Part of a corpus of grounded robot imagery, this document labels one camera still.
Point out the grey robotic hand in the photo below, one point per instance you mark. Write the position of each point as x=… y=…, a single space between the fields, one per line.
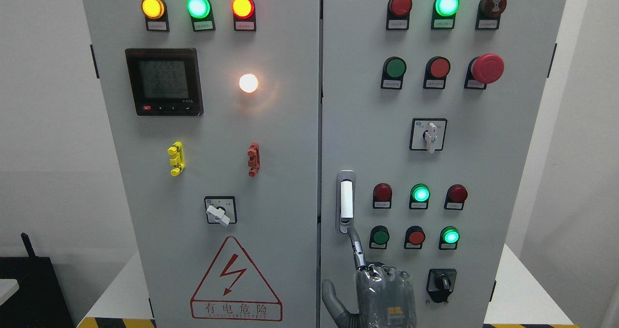
x=384 y=294

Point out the silver door handle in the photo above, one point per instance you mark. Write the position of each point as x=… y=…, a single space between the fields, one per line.
x=345 y=200

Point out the right grey cabinet door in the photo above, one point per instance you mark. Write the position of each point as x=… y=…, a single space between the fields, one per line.
x=367 y=129

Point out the grey cabinet door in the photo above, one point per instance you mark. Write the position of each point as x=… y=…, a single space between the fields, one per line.
x=367 y=129
x=277 y=210

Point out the left grey cabinet door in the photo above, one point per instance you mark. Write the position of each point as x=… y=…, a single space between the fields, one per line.
x=277 y=210

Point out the green push button lower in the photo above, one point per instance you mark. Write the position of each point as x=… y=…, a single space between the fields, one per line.
x=379 y=238

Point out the green push button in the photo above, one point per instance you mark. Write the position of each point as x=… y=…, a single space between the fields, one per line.
x=393 y=72
x=379 y=238

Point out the red push button lower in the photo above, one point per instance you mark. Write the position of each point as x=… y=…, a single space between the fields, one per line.
x=414 y=238

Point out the red push button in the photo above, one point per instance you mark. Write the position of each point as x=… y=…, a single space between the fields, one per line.
x=414 y=238
x=436 y=71

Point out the green lit button lower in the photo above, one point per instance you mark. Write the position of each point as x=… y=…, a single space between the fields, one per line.
x=449 y=237

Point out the dark red indicator middle left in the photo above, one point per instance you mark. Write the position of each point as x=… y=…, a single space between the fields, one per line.
x=382 y=196

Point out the dark red indicator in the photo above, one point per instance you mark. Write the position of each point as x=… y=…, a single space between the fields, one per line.
x=456 y=196
x=382 y=196

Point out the green lit indicator middle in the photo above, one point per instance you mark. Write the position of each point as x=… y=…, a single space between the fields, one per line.
x=419 y=196

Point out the green lit indicator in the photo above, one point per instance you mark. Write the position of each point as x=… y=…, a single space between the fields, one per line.
x=419 y=196
x=444 y=14

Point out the dark red indicator middle right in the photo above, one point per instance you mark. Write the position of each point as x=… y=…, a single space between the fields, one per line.
x=456 y=196

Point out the red electric hazard warning sticker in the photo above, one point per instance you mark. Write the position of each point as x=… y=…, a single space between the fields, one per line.
x=233 y=288

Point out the red terminal clip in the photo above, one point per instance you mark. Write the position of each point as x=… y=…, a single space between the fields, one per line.
x=254 y=161

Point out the green push button upper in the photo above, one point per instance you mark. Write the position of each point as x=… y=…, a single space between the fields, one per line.
x=393 y=72

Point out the red push button upper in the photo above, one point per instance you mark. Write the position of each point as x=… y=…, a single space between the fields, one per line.
x=436 y=71

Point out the red emergency stop button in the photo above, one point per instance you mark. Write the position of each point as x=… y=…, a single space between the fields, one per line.
x=483 y=70

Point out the white lit indicator light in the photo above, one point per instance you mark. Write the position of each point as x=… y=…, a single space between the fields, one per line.
x=248 y=83

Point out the yellow terminal clip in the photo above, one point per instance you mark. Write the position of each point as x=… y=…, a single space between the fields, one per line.
x=176 y=160

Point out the red indicator light top right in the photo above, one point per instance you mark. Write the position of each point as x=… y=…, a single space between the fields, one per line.
x=398 y=14

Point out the green lit indicator top right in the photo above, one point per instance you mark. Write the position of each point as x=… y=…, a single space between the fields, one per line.
x=444 y=14

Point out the dark red buzzer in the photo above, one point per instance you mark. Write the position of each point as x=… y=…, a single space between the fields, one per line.
x=489 y=14

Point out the black digital power meter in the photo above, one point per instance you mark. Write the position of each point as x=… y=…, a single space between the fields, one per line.
x=165 y=81

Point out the red lit indicator light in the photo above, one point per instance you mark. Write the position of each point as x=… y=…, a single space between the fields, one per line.
x=244 y=12

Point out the green indicator light top left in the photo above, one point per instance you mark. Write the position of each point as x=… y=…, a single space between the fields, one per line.
x=201 y=14

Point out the black box with antenna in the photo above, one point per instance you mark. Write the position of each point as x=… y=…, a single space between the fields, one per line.
x=38 y=302

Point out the yellow indicator light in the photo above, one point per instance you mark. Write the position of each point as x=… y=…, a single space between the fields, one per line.
x=156 y=15

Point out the black rotary knob switch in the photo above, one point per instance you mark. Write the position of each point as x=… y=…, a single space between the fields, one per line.
x=440 y=283

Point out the white selector switch upper right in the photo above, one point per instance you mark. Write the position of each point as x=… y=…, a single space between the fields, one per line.
x=428 y=134

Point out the white selector switch left door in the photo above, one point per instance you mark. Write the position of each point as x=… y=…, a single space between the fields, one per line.
x=221 y=210

